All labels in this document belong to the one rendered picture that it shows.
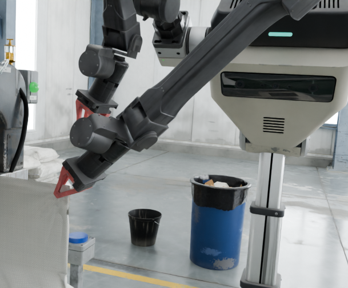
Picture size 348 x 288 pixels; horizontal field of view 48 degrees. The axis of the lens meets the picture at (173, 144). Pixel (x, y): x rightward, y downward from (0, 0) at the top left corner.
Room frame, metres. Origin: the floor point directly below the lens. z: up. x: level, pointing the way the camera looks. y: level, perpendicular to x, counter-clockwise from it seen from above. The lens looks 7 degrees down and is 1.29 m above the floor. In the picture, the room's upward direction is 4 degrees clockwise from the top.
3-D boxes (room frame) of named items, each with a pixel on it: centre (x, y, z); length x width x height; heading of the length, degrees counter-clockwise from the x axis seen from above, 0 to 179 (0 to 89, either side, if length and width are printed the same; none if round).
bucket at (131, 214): (3.32, 0.21, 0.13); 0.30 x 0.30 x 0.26
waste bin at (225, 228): (3.04, -0.38, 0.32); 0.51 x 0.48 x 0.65; 163
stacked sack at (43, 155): (4.25, 1.62, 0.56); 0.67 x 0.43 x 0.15; 73
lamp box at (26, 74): (1.08, 0.42, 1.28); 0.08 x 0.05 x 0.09; 73
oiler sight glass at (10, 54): (1.02, 0.43, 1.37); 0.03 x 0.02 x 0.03; 73
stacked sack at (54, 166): (4.16, 1.43, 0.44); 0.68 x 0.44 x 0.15; 163
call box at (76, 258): (1.14, 0.27, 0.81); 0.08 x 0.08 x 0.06; 73
